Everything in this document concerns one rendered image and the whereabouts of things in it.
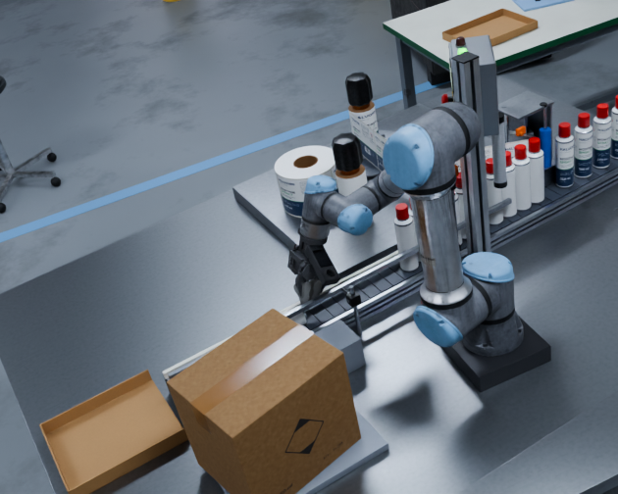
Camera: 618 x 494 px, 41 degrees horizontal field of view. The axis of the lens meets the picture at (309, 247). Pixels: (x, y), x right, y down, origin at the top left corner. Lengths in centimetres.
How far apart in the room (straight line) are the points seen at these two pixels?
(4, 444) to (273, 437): 201
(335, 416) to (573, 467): 51
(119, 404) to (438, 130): 111
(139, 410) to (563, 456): 103
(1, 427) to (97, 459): 157
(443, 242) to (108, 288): 125
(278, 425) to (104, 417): 64
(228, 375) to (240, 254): 90
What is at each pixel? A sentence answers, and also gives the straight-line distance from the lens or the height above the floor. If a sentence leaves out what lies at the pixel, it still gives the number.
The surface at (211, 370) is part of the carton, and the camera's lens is 179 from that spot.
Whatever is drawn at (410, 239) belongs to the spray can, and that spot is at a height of 99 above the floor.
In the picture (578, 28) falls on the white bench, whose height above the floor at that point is 80.
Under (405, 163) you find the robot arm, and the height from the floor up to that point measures 147.
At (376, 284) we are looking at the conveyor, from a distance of 228.
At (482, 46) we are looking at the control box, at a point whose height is 147.
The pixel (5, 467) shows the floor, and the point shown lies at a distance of 350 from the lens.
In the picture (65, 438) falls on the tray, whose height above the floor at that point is 83.
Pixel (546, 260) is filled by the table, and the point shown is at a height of 83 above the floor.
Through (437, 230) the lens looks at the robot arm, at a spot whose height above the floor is 130.
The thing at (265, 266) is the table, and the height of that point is 83.
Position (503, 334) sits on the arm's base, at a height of 93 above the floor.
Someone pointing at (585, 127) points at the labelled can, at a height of 105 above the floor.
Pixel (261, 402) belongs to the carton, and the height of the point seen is 112.
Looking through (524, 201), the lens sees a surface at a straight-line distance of 249.
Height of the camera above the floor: 230
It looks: 35 degrees down
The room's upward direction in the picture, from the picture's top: 12 degrees counter-clockwise
